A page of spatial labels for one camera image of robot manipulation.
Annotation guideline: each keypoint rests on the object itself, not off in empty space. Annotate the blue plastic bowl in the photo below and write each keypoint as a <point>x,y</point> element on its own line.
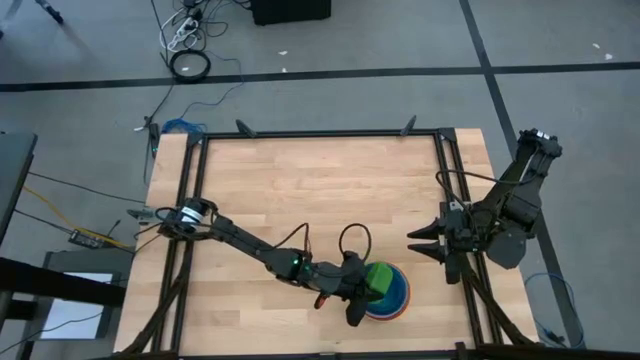
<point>397,287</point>

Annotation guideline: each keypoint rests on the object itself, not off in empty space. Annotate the grey cart with white panel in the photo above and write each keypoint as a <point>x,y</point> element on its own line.
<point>75,305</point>

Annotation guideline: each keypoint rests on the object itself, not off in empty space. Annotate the grey table bracket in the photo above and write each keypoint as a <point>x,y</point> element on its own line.
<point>141,214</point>

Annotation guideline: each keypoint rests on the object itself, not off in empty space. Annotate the dark grey desk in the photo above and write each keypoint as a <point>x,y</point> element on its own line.
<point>12,175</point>

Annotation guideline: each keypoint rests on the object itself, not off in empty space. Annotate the black box on floor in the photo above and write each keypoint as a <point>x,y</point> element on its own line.
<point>290,11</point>

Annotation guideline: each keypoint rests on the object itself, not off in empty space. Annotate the black beam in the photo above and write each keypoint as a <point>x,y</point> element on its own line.
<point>60,282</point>

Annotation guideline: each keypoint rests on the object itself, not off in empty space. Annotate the black aluminium table frame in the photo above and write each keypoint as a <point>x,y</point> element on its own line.
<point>320,134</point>

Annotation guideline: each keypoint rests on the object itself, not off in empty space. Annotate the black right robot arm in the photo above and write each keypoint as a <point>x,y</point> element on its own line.
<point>506,245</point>

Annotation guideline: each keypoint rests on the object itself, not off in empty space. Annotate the orange plastic bowl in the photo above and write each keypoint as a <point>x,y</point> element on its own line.
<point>401,314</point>

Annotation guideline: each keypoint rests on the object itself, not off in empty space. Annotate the small black device green light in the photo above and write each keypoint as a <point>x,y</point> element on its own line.
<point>154,136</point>

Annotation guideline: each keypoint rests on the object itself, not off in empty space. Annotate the small black circuit board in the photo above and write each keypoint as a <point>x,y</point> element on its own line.
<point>86,239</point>

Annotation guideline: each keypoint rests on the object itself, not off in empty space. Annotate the black tripod leg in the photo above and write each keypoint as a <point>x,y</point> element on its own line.
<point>50,10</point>

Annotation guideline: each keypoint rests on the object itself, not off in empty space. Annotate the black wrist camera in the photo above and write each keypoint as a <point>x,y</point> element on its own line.
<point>453,270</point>
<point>358,312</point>

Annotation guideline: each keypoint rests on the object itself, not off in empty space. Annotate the small light green bowl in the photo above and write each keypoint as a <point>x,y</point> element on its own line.
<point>379,277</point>

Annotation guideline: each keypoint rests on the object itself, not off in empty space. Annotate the white power strip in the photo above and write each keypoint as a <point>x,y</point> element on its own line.
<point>181,32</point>

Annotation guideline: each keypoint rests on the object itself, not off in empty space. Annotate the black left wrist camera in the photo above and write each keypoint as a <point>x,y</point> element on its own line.
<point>358,312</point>

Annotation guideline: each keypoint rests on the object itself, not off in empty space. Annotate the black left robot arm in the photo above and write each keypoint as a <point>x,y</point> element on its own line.
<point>250,243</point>

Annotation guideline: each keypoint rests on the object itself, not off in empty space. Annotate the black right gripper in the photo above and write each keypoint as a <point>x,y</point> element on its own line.
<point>460,230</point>

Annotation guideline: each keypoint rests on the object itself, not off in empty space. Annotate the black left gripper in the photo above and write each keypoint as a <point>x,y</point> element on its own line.
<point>347,277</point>

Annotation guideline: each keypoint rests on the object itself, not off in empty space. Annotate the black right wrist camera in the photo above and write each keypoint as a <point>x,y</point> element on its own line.
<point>453,270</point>

